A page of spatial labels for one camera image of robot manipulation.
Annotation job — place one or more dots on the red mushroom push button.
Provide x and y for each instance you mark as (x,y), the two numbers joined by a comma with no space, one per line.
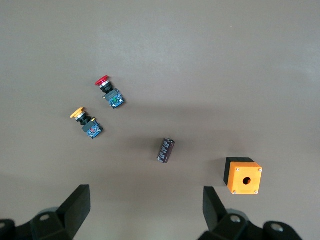
(112,96)

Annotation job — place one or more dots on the orange black button enclosure box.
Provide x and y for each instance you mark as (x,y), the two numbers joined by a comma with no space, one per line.
(246,178)

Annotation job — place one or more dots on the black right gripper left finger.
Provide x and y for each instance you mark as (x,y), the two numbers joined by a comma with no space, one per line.
(72,212)

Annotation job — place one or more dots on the yellow mushroom push button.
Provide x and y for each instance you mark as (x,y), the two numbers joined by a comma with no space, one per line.
(88,126)

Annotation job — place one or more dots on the dark cylindrical capacitor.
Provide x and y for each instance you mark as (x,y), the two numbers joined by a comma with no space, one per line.
(166,150)

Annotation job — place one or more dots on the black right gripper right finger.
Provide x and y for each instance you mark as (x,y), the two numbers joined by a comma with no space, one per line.
(215,215)

